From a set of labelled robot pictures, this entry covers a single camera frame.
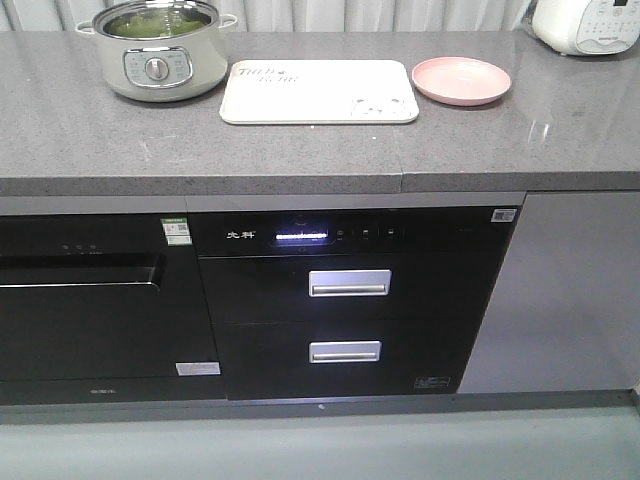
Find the cream bear serving tray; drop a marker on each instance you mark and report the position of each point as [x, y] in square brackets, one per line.
[297, 92]

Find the pink round plate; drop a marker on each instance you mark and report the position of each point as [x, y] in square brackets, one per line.
[460, 81]

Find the green lettuce leaf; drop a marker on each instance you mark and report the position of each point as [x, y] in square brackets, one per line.
[156, 23]

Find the black disinfection cabinet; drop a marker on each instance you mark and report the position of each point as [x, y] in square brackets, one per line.
[255, 266]

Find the green energy label sticker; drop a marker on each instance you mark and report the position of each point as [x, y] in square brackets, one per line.
[176, 231]

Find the black built-in dishwasher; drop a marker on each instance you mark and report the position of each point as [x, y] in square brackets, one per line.
[98, 308]

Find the green electric cooking pot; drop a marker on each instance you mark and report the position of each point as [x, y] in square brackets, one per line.
[161, 69]

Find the grey cabinet door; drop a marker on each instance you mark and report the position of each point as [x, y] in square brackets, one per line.
[564, 313]

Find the white rice cooker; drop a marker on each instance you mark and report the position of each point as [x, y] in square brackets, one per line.
[586, 28]

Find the grey pleated curtain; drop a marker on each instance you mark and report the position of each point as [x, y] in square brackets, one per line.
[300, 16]

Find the upper silver drawer handle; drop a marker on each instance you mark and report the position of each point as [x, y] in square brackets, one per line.
[349, 283]

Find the silver drawer handle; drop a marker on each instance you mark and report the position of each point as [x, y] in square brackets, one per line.
[345, 351]
[349, 283]

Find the lower silver drawer handle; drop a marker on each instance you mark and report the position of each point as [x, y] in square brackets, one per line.
[345, 351]

